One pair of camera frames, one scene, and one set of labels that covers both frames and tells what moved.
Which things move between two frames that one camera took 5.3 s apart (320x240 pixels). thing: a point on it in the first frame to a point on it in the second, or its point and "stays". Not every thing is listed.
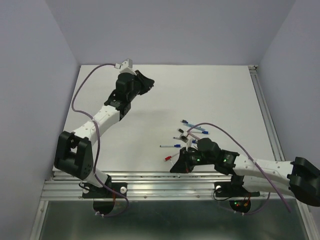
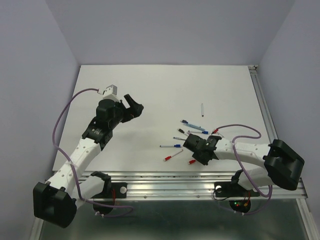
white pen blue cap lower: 176,145 stays
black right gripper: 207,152 to 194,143
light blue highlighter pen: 191,125 stays
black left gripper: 148,83 to 134,111
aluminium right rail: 277,154 stays
